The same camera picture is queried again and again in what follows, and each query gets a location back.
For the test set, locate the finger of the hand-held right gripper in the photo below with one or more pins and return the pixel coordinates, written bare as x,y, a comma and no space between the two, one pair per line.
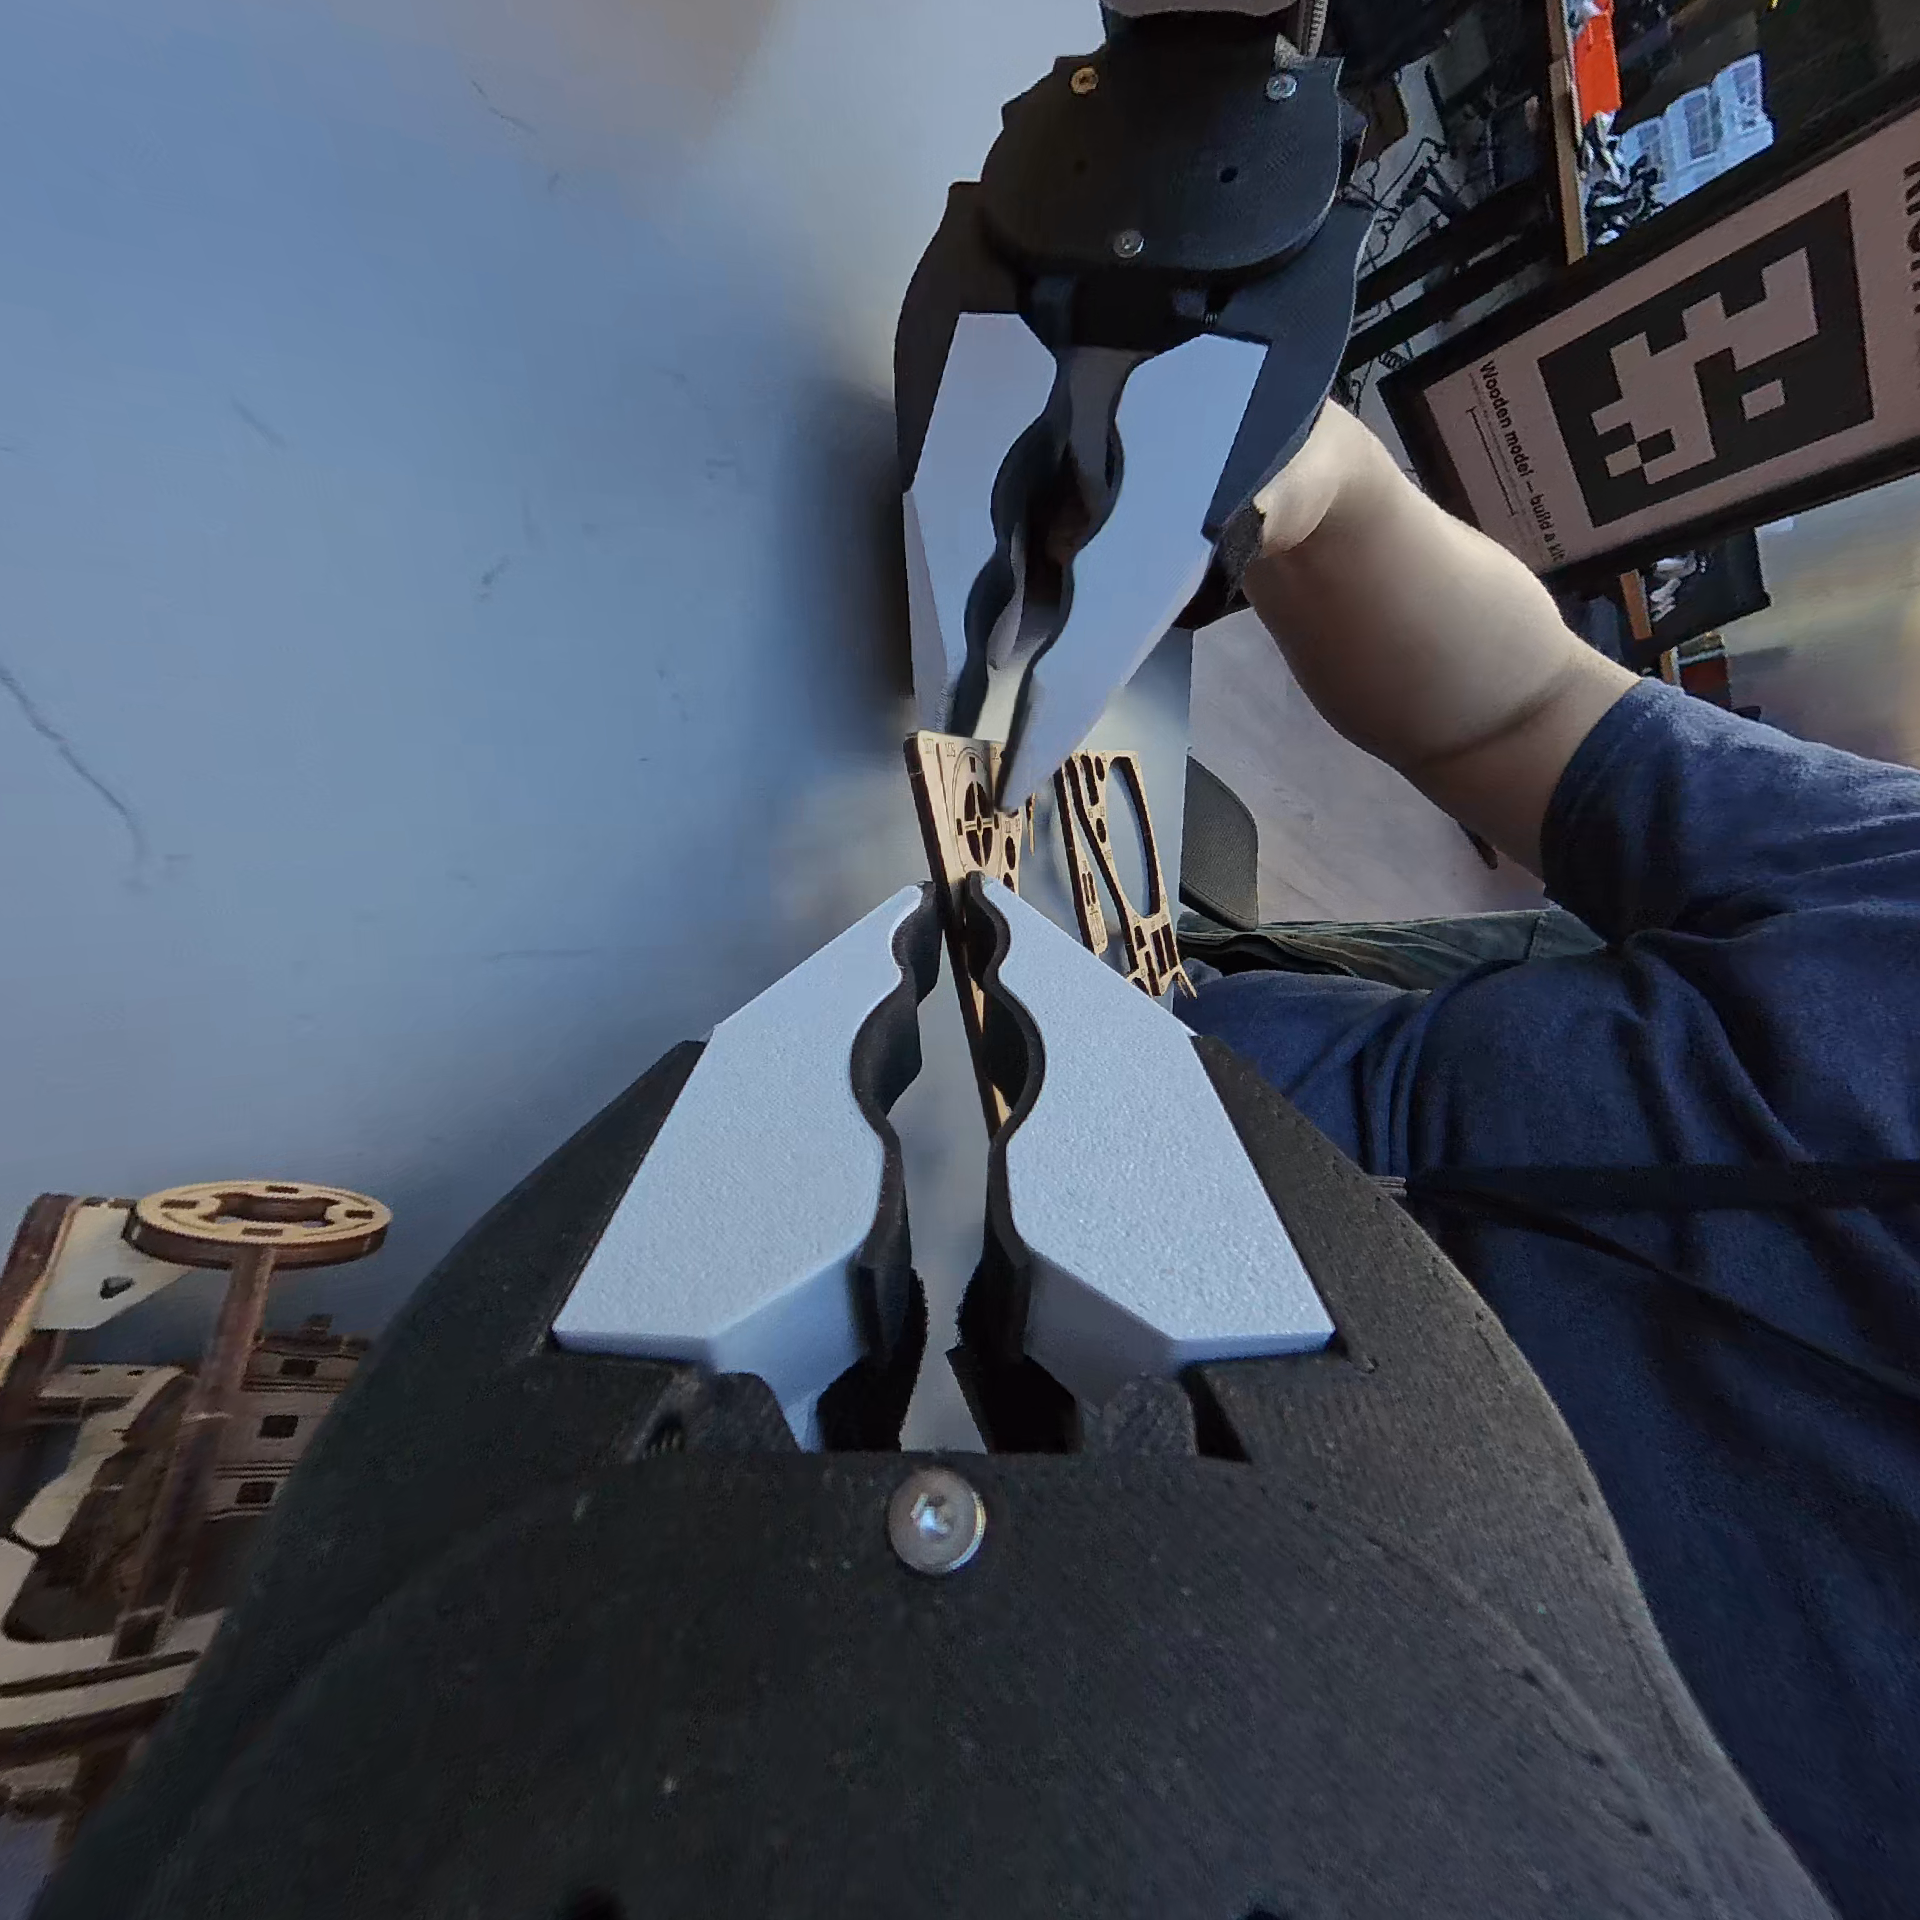
1170,495
961,434

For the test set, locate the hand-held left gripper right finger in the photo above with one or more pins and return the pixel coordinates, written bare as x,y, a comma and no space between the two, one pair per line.
1170,1201

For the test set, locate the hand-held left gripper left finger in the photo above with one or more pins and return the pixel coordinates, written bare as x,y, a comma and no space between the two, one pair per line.
734,1201

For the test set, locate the wooden parts sheet round cutouts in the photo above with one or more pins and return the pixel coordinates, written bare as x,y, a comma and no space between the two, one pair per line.
933,795

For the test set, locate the large wooden model assembly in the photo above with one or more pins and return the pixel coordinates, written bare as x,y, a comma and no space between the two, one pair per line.
213,1381

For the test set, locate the person's olive trousers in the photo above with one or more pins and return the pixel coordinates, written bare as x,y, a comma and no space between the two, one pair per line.
1350,944

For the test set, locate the person's blue sweater torso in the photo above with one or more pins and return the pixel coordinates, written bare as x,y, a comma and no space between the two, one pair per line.
1650,1500

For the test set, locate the framed black-white marker sign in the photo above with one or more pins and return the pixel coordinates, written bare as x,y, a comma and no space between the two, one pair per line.
1724,360

